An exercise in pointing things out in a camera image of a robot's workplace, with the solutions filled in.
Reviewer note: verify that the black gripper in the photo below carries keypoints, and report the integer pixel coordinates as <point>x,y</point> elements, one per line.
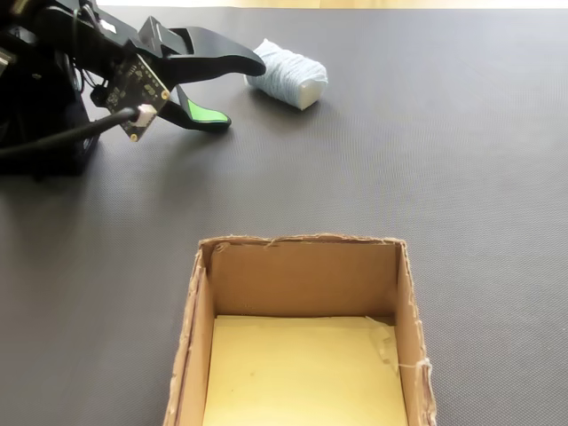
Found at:
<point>115,31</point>

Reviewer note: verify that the block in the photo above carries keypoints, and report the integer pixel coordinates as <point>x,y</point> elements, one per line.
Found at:
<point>290,75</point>

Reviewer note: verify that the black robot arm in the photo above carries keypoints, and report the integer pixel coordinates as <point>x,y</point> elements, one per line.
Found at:
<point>35,89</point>

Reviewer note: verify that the brown cardboard box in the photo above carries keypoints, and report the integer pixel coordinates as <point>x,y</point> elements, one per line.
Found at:
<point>306,275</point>

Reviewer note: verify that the dark grey table mat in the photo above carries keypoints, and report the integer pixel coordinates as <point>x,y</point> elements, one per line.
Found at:
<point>399,177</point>

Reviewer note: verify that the yellow paper sheet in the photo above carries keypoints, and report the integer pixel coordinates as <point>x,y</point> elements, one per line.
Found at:
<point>293,377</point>

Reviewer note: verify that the black camera circuit board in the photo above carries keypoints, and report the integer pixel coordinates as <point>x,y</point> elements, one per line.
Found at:
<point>135,91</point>

